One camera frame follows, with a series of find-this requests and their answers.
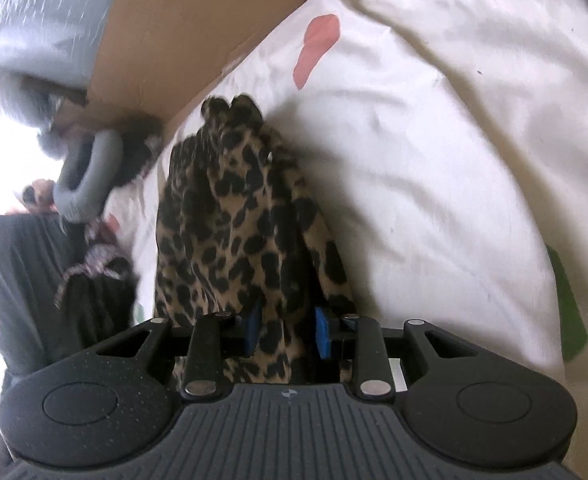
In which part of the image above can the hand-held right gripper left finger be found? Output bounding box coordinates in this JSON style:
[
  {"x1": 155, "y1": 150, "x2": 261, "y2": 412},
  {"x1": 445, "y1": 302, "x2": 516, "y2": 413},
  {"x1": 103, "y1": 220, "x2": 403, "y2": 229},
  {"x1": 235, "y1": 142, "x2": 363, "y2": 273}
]
[{"x1": 95, "y1": 304, "x2": 265, "y2": 402}]

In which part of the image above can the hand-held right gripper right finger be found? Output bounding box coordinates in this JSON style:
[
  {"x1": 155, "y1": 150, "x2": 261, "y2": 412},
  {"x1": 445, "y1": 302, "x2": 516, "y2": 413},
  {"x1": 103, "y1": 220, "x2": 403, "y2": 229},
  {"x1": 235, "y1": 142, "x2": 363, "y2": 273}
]
[{"x1": 314, "y1": 306, "x2": 475, "y2": 402}]

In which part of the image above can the leopard print skirt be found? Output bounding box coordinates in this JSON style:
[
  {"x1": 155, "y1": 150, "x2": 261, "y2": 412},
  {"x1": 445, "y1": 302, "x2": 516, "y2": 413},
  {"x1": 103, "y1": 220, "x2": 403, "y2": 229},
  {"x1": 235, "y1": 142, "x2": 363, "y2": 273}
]
[{"x1": 154, "y1": 94, "x2": 359, "y2": 386}]

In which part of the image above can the black floral garment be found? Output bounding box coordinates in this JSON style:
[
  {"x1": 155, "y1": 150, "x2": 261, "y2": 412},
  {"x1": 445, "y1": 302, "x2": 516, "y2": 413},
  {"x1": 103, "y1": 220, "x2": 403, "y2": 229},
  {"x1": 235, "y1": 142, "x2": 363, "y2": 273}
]
[{"x1": 54, "y1": 215, "x2": 142, "y2": 356}]

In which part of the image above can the white printed blanket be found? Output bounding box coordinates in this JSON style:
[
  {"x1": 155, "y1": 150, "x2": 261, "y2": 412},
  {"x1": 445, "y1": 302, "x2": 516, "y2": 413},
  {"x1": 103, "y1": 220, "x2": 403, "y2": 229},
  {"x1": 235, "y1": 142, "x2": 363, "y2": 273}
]
[{"x1": 101, "y1": 0, "x2": 588, "y2": 391}]

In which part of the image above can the grey neck pillow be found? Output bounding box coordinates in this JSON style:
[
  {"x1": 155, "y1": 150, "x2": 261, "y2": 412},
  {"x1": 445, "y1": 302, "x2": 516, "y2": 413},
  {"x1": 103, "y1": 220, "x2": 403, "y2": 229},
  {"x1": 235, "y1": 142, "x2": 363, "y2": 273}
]
[{"x1": 54, "y1": 129, "x2": 125, "y2": 223}]

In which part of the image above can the dark grey pillow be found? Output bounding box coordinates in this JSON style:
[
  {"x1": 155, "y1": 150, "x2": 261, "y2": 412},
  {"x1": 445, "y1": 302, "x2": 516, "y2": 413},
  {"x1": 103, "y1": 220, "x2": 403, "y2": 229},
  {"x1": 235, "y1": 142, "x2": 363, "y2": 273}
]
[{"x1": 0, "y1": 212, "x2": 140, "y2": 376}]

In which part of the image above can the small stuffed toy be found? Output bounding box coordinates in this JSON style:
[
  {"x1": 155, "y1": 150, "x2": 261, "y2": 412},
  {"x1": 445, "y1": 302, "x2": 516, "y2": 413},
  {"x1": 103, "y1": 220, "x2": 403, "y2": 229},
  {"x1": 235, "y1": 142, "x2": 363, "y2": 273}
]
[{"x1": 21, "y1": 180, "x2": 57, "y2": 208}]

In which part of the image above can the flattened cardboard box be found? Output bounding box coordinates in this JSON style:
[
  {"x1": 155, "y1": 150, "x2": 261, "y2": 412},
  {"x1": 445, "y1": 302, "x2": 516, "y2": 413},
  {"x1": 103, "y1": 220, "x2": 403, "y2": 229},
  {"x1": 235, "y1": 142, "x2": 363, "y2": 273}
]
[{"x1": 54, "y1": 0, "x2": 369, "y2": 136}]

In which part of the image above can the grey washing machine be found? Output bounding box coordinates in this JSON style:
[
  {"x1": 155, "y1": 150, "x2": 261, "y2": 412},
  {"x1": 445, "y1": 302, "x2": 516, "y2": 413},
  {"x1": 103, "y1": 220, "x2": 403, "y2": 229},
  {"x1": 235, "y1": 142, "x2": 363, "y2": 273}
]
[{"x1": 0, "y1": 0, "x2": 130, "y2": 88}]

